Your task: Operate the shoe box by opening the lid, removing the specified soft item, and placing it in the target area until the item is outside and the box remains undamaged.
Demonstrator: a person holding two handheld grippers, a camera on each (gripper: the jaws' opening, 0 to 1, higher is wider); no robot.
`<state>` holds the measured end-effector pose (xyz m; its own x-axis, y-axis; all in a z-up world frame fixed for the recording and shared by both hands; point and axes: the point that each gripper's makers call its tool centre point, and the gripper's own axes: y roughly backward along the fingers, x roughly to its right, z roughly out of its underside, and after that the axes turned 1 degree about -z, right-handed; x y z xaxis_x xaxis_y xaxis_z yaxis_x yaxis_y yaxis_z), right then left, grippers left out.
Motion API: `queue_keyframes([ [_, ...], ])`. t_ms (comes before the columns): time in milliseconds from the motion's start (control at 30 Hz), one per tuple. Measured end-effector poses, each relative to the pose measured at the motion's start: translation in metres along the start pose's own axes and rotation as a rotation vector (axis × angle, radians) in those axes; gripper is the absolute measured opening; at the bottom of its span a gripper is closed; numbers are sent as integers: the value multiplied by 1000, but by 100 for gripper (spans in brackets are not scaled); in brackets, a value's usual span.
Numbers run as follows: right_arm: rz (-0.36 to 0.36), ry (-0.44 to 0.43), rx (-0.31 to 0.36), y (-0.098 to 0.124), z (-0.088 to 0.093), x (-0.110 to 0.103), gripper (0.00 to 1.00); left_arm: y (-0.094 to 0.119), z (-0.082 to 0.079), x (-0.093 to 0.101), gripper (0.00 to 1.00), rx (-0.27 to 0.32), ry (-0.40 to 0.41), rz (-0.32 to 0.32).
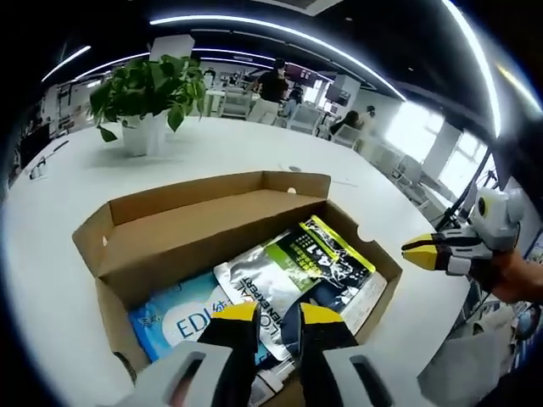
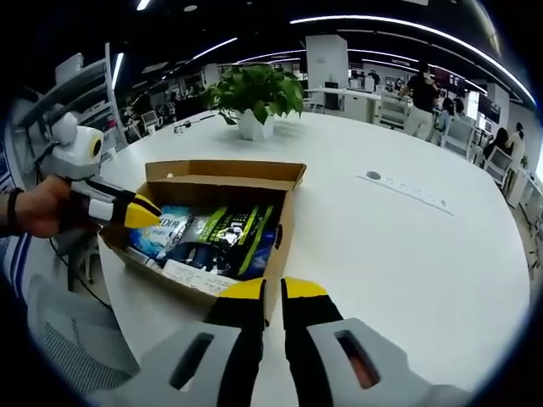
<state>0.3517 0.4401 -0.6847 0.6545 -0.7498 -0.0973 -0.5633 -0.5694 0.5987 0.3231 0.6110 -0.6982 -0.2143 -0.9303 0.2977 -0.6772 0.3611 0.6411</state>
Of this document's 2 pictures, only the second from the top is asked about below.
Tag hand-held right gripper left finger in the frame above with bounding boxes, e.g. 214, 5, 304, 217
91, 277, 268, 407

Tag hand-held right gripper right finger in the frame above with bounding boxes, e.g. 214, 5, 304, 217
280, 276, 467, 407

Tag blue wet wipes pack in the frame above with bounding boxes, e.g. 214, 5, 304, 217
129, 205, 192, 262

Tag blue white packet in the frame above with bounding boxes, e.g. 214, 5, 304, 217
241, 228, 283, 281

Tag brown cardboard shoe box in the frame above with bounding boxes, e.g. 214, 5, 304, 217
98, 159, 307, 327

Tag black green striped packet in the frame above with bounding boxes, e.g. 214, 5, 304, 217
199, 204, 277, 276

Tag person's left hand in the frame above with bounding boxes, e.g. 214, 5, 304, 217
19, 174, 103, 239

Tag black wristband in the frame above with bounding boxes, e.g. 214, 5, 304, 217
6, 186, 26, 232

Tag grey metal shelf rack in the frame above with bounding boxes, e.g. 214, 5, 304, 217
12, 42, 128, 170

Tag white table socket strip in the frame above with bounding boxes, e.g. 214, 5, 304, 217
355, 169, 457, 218

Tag green potted plant white pot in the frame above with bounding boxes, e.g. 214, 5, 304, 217
199, 63, 305, 141

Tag white office counter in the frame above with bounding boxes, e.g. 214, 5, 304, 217
305, 86, 383, 124

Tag white office chair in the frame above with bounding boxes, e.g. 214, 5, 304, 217
483, 148, 517, 187
440, 116, 480, 160

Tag ceiling light strips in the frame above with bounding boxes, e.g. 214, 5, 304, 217
112, 0, 538, 105

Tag dark monitor screen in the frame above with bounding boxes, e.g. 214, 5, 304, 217
477, 92, 501, 124

